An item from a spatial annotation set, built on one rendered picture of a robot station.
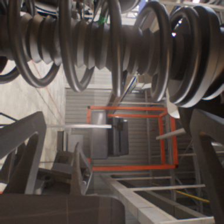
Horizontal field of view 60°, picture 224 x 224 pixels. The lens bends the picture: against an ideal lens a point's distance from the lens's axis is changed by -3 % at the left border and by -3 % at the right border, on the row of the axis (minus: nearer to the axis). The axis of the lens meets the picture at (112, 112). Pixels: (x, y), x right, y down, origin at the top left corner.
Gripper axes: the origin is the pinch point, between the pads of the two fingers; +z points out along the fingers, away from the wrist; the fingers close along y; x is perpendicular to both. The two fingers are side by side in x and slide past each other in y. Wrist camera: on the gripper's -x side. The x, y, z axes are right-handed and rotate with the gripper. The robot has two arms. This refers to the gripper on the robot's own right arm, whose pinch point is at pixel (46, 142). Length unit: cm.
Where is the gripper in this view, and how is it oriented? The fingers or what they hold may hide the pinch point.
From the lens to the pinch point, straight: 31.8
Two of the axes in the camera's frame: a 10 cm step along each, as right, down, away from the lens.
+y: 9.8, 1.7, -0.7
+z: 1.2, -9.0, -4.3
